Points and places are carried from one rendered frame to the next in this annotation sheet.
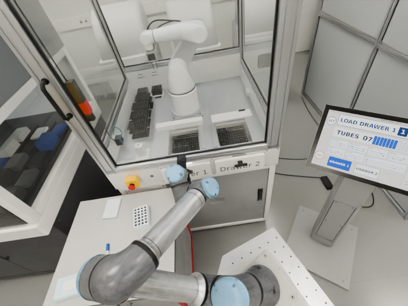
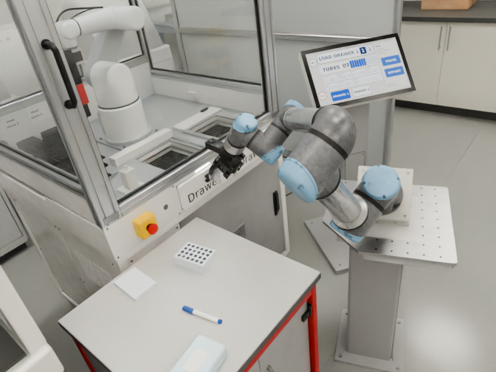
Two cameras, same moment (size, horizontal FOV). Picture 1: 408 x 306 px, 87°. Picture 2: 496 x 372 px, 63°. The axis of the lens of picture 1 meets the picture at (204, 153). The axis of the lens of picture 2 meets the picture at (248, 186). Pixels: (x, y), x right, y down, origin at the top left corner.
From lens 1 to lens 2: 1.12 m
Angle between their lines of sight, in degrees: 40
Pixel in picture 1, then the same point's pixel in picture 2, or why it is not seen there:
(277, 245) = (353, 185)
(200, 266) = not seen: hidden behind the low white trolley
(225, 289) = (376, 173)
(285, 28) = not seen: outside the picture
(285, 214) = (298, 239)
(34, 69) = (35, 25)
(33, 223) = (39, 347)
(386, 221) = not seen: hidden behind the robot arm
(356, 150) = (345, 77)
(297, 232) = (326, 242)
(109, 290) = (348, 123)
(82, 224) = (105, 330)
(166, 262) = (280, 263)
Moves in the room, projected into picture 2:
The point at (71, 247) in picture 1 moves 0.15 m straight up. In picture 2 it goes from (126, 357) to (110, 322)
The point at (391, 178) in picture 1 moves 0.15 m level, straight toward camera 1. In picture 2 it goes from (379, 87) to (385, 99)
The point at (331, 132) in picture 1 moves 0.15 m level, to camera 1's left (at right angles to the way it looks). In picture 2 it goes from (318, 71) to (302, 82)
